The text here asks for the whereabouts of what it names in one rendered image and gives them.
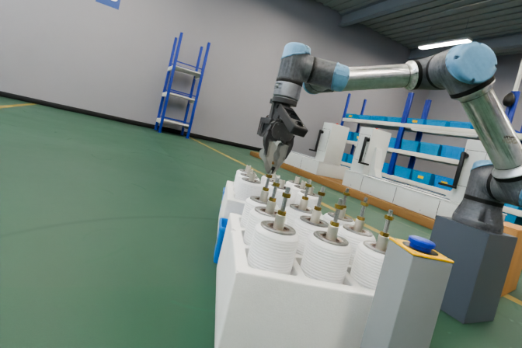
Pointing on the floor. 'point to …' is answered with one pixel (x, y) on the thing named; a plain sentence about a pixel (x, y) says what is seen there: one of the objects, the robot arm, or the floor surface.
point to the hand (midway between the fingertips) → (272, 169)
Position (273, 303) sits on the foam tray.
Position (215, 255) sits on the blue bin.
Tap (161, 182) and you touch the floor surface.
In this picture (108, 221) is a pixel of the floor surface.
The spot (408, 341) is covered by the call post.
